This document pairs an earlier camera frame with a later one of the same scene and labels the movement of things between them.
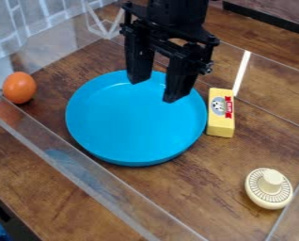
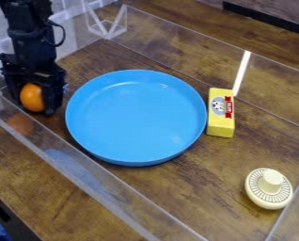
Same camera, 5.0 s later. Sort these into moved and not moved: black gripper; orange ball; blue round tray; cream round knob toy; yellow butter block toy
Moved: black gripper; orange ball
Not moved: blue round tray; cream round knob toy; yellow butter block toy
